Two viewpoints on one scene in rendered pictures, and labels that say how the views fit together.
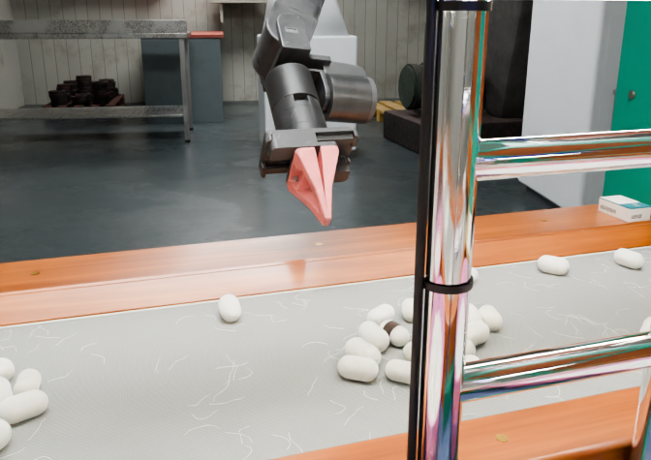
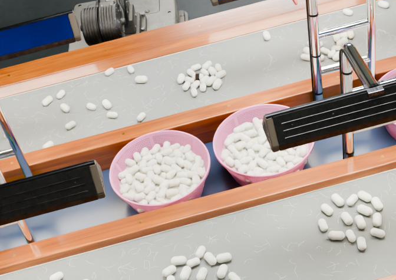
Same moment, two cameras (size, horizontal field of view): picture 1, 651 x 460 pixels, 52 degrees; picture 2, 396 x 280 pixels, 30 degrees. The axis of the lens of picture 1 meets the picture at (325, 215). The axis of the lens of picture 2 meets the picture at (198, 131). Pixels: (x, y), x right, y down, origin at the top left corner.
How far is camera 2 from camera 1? 165 cm
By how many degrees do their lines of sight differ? 29
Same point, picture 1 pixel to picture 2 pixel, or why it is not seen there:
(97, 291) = (222, 32)
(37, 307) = (205, 39)
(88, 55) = not seen: outside the picture
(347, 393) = (303, 64)
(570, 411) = not seen: hidden behind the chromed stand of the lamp
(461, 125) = (314, 32)
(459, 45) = (312, 21)
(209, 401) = (266, 69)
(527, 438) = not seen: hidden behind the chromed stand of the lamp
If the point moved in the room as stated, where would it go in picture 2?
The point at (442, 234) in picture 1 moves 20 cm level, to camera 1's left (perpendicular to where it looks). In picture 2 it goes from (313, 48) to (236, 53)
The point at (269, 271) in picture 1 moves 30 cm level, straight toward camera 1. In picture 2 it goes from (277, 17) to (284, 79)
